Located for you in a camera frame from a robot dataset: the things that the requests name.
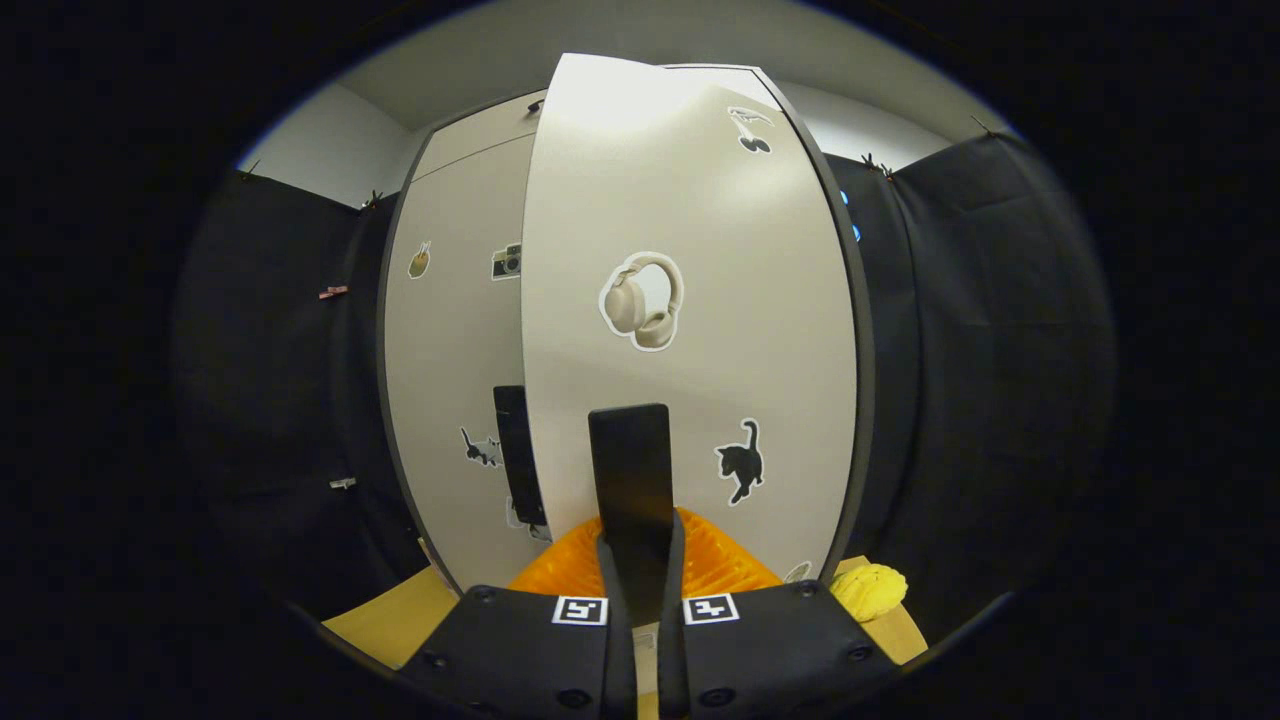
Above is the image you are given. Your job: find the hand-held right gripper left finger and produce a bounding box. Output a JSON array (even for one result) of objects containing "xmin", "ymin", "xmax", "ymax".
[{"xmin": 395, "ymin": 515, "xmax": 638, "ymax": 720}]

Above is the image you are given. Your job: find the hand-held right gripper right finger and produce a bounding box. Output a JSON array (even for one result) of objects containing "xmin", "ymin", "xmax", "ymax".
[{"xmin": 655, "ymin": 505, "xmax": 901, "ymax": 720}]

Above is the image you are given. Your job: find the black door handle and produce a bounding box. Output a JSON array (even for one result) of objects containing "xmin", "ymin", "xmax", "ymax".
[
  {"xmin": 587, "ymin": 403, "xmax": 676, "ymax": 626},
  {"xmin": 493, "ymin": 385, "xmax": 549, "ymax": 528}
]

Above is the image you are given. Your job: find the beige cabinet door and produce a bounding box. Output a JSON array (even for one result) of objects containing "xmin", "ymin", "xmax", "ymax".
[
  {"xmin": 520, "ymin": 52, "xmax": 859, "ymax": 601},
  {"xmin": 384, "ymin": 135, "xmax": 551, "ymax": 591}
]

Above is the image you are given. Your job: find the beige double-door shoe cabinet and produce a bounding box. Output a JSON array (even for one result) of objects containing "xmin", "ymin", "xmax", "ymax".
[{"xmin": 376, "ymin": 62, "xmax": 877, "ymax": 601}]

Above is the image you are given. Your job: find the beige cabinet drawer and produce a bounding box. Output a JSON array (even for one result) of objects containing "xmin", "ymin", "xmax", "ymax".
[{"xmin": 412, "ymin": 88, "xmax": 549, "ymax": 183}]

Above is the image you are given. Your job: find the yellow ribbed object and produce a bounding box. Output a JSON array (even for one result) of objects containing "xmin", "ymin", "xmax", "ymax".
[{"xmin": 828, "ymin": 563, "xmax": 909, "ymax": 623}]

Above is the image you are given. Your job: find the black backdrop cloth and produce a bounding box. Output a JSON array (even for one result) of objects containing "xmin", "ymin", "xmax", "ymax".
[{"xmin": 170, "ymin": 130, "xmax": 1116, "ymax": 641}]

